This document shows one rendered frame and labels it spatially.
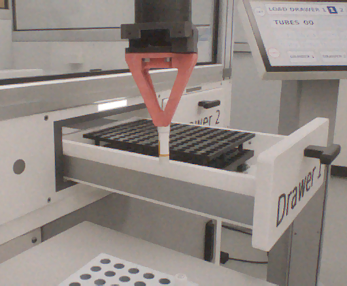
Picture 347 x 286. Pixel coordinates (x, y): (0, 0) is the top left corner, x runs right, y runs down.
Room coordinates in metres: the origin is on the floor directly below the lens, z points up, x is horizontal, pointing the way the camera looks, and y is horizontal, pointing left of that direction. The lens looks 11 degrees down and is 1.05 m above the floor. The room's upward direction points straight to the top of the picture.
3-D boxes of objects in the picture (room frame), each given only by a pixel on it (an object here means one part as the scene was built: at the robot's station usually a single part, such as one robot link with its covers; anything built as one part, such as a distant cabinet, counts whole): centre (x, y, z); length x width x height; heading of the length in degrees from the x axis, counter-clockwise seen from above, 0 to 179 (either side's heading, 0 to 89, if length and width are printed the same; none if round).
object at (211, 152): (0.60, -0.16, 0.90); 0.18 x 0.02 x 0.01; 143
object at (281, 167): (0.54, -0.24, 0.87); 0.29 x 0.02 x 0.11; 143
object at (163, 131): (0.42, -0.05, 0.94); 0.01 x 0.01 x 0.05
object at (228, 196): (0.66, -0.07, 0.86); 0.40 x 0.26 x 0.06; 53
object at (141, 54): (0.43, -0.05, 1.01); 0.07 x 0.07 x 0.09; 76
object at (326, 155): (0.52, -0.26, 0.91); 0.07 x 0.04 x 0.01; 143
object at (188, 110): (0.97, -0.18, 0.87); 0.29 x 0.02 x 0.11; 143
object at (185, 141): (0.66, -0.08, 0.87); 0.22 x 0.18 x 0.06; 53
